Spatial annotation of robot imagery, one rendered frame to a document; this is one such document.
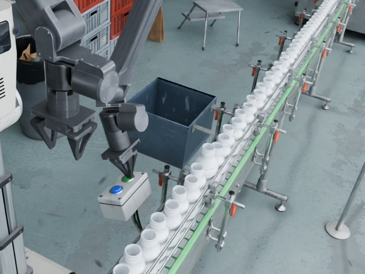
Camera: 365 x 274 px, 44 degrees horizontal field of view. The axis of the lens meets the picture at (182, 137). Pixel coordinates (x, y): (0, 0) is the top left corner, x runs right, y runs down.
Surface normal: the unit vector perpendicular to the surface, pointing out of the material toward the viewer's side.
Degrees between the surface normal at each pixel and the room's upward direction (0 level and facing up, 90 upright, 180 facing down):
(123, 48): 72
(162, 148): 90
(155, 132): 90
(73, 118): 0
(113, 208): 90
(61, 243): 0
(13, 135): 0
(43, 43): 91
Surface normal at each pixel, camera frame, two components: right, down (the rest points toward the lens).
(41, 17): -0.43, 0.49
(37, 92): 0.09, 0.63
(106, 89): 0.90, 0.33
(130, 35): -0.49, 0.16
